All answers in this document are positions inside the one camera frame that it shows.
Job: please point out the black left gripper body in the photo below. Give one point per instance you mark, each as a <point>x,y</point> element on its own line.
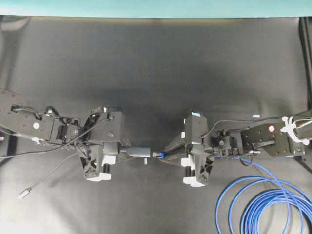
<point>97,160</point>

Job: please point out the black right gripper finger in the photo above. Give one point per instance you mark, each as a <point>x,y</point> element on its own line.
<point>172,160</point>
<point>176,143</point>

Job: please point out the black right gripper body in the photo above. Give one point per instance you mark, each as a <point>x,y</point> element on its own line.
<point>198,165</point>

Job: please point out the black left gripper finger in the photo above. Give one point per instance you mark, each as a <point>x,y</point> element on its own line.
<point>125,144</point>
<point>122,157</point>

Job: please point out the grey USB LAN hub adapter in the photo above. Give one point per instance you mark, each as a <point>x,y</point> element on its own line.
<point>133,152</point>

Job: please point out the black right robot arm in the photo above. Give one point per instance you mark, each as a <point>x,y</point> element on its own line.
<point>285,136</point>

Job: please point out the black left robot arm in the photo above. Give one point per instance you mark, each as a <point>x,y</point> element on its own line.
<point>48,128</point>

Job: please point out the black table mat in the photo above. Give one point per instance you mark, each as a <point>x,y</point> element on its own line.
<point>156,71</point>

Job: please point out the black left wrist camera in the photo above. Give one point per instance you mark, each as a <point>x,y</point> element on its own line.
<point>106,126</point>

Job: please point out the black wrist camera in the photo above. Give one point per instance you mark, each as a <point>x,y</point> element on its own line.
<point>195,126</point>
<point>106,126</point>

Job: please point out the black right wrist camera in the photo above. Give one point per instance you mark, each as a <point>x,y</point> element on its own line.
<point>195,126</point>

